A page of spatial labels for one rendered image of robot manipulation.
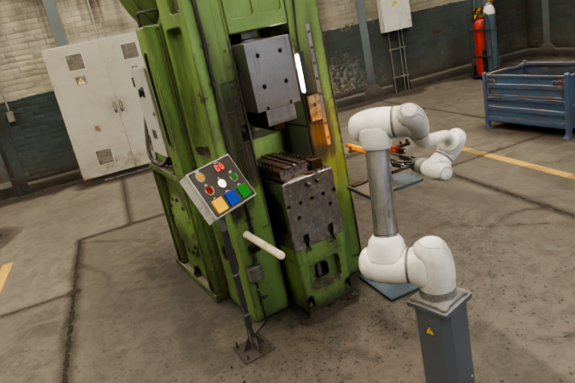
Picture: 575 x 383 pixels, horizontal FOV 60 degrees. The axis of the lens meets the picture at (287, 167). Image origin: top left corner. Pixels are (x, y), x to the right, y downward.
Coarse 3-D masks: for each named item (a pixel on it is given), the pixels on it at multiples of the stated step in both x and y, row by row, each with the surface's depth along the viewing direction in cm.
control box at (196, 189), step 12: (228, 156) 283; (204, 168) 267; (216, 168) 272; (228, 168) 278; (180, 180) 263; (192, 180) 258; (204, 180) 263; (216, 180) 269; (228, 180) 274; (240, 180) 280; (192, 192) 260; (204, 192) 259; (216, 192) 265; (252, 192) 281; (204, 204) 258; (228, 204) 266; (240, 204) 277; (204, 216) 261; (216, 216) 257
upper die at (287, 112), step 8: (288, 104) 302; (248, 112) 316; (264, 112) 296; (272, 112) 297; (280, 112) 299; (288, 112) 302; (248, 120) 319; (256, 120) 309; (264, 120) 299; (272, 120) 298; (280, 120) 300; (288, 120) 303
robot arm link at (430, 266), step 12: (420, 240) 210; (432, 240) 208; (408, 252) 212; (420, 252) 206; (432, 252) 203; (444, 252) 204; (408, 264) 209; (420, 264) 206; (432, 264) 203; (444, 264) 204; (408, 276) 210; (420, 276) 207; (432, 276) 205; (444, 276) 205; (420, 288) 213; (432, 288) 207; (444, 288) 206
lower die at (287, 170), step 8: (264, 160) 335; (272, 160) 331; (296, 160) 319; (264, 168) 322; (280, 168) 313; (288, 168) 308; (296, 168) 311; (304, 168) 314; (272, 176) 315; (280, 176) 306; (288, 176) 309; (296, 176) 312
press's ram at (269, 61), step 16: (240, 48) 285; (256, 48) 285; (272, 48) 290; (288, 48) 296; (240, 64) 292; (256, 64) 287; (272, 64) 292; (288, 64) 297; (240, 80) 299; (256, 80) 288; (272, 80) 294; (288, 80) 299; (256, 96) 290; (272, 96) 295; (288, 96) 301; (256, 112) 294
